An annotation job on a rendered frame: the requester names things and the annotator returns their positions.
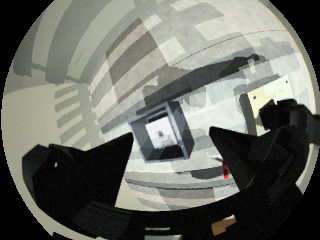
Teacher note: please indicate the dark red peg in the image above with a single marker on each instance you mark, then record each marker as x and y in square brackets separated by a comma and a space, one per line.
[225, 170]

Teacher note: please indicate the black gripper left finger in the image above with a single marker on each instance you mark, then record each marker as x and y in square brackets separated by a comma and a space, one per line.
[102, 168]

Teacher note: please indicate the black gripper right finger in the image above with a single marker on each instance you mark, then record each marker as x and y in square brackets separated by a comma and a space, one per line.
[244, 154]

